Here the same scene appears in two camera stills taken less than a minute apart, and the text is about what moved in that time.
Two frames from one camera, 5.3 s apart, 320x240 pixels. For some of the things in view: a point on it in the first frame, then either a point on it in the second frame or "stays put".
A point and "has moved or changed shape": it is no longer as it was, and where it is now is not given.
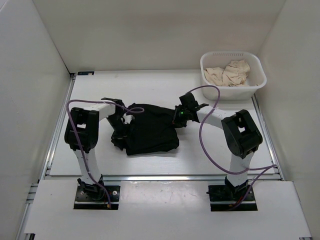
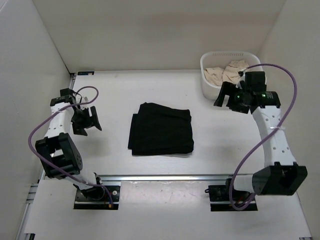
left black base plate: [94, 197] stays put
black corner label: [86, 73] stays put
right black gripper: [176, 121] -> [227, 89]
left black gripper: [117, 137] -> [78, 129]
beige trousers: [235, 74] stays put
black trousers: [153, 131] has moved or changed shape
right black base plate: [223, 197] stays put
